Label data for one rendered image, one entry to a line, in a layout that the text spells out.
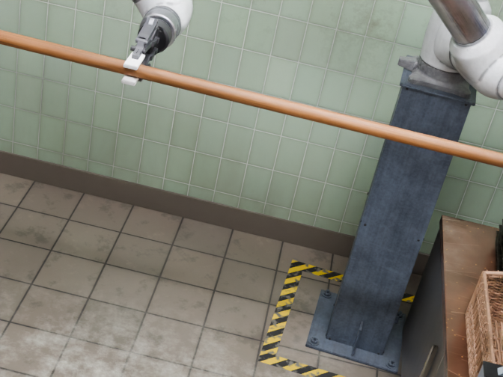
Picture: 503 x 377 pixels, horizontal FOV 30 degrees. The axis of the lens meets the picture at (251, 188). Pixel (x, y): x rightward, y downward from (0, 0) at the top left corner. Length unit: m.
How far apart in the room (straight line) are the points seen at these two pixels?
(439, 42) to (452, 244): 0.61
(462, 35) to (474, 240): 0.72
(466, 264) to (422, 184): 0.28
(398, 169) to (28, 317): 1.28
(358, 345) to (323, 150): 0.72
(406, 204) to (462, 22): 0.71
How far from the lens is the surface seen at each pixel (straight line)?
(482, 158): 2.03
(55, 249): 3.43
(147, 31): 2.10
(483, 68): 2.51
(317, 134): 3.41
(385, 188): 2.89
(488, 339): 2.32
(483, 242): 2.93
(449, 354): 2.47
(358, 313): 3.17
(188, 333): 3.16
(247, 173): 3.53
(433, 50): 2.72
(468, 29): 2.46
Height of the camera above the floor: 2.12
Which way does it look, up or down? 33 degrees down
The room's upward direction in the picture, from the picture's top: 13 degrees clockwise
